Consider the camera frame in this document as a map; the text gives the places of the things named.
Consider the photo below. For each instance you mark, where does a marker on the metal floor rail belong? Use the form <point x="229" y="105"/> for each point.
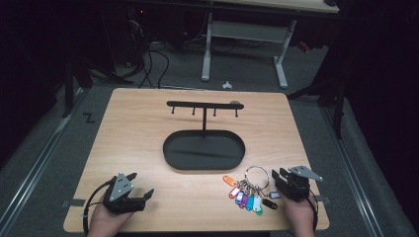
<point x="36" y="168"/>
<point x="352" y="177"/>

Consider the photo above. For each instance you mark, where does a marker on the person's left hand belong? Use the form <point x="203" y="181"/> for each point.
<point x="105" y="223"/>

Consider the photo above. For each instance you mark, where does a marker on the dark computer tower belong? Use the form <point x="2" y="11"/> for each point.
<point x="135" y="36"/>

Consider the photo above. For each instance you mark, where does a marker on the person's right hand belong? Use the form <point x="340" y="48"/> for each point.
<point x="301" y="217"/>

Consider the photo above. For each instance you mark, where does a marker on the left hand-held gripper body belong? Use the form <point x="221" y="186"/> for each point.
<point x="120" y="189"/>

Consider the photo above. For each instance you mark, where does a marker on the white desk with metal legs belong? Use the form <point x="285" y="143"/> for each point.
<point x="247" y="31"/>

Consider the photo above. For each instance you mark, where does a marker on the grey tape strip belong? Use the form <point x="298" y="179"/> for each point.
<point x="323" y="199"/>
<point x="75" y="202"/>

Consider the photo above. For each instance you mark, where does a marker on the small white plastic part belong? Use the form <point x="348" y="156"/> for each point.
<point x="227" y="86"/>

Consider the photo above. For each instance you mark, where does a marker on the black tripod stand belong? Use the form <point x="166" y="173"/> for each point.
<point x="69" y="89"/>
<point x="338" y="108"/>

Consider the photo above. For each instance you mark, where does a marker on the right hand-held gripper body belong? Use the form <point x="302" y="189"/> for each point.
<point x="296" y="187"/>

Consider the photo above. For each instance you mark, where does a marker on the black key stand with tray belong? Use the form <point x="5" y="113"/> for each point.
<point x="204" y="153"/>

